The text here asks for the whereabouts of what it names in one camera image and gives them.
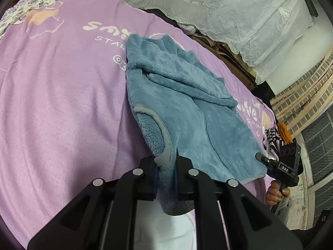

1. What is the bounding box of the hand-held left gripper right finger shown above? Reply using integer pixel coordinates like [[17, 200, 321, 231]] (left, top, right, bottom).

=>
[[174, 156, 304, 250]]

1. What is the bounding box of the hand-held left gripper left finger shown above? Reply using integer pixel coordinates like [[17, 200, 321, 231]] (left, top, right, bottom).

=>
[[27, 156, 159, 250]]

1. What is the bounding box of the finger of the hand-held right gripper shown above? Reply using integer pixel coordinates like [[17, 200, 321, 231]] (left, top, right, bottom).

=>
[[255, 153, 277, 168]]

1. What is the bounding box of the blue fleece jacket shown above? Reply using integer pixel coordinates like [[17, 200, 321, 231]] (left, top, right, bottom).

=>
[[125, 33, 268, 216]]

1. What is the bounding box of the person's right hand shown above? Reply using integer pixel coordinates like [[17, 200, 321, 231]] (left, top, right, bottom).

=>
[[266, 181, 290, 205]]

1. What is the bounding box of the black white striped garment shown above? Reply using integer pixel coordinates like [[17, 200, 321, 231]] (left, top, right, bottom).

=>
[[261, 127, 284, 160]]

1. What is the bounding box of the orange cloth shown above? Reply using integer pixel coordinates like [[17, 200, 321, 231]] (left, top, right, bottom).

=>
[[276, 122, 293, 145]]

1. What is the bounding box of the window with metal mesh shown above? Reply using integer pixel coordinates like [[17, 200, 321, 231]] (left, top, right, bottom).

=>
[[300, 107, 333, 188]]

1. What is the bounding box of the stone window sill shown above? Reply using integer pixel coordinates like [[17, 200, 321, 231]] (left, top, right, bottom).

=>
[[286, 130, 333, 230]]

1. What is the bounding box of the checked beige curtain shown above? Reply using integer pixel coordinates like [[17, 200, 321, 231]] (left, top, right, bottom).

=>
[[269, 45, 333, 141]]

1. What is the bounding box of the brown woven mat stack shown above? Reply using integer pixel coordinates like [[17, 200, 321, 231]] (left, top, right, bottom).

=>
[[191, 30, 258, 91]]

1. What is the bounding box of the purple printed blanket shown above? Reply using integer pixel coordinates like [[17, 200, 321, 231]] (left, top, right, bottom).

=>
[[0, 0, 277, 250]]

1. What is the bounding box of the white lace cloth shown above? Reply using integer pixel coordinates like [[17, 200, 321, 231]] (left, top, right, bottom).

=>
[[44, 0, 316, 84]]

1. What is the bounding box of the white cloth bundle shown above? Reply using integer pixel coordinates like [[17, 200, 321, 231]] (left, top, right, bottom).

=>
[[178, 22, 198, 34]]

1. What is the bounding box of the dark cloth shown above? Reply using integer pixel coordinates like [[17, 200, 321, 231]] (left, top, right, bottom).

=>
[[144, 8, 183, 29]]

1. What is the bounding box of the floral bedsheet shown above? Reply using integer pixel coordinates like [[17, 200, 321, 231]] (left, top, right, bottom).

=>
[[0, 0, 69, 35]]

